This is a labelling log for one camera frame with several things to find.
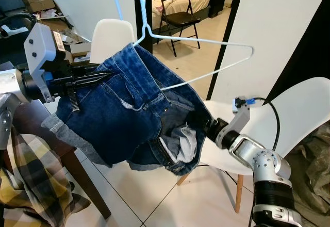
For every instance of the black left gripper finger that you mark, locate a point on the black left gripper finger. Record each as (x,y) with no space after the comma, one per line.
(90,82)
(95,76)

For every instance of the blue denim shorts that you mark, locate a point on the blue denim shorts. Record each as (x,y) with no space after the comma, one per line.
(118,108)

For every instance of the yellow grey plaid shirt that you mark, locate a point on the yellow grey plaid shirt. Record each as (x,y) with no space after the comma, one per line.
(31,185)

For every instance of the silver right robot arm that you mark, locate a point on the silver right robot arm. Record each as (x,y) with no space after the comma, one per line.
(258,160)

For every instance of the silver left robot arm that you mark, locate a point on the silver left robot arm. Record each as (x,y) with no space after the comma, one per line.
(10,90)

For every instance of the open cardboard box white flaps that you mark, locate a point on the open cardboard box white flaps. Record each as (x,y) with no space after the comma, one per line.
(77,46)

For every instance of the white plastic shell chair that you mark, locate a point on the white plastic shell chair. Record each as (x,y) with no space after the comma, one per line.
(111,38)
(294,113)

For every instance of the black folding chair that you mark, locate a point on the black folding chair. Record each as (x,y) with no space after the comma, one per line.
(180,18)

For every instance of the olive green cloth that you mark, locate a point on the olive green cloth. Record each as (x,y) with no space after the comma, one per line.
(309,185)

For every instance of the cream bed with floral pillow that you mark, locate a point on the cream bed with floral pillow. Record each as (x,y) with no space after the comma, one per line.
(198,2)

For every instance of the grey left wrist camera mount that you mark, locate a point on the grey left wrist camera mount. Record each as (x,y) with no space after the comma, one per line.
(44,46)

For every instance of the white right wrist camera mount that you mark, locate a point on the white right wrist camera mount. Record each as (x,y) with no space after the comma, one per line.
(241,116)

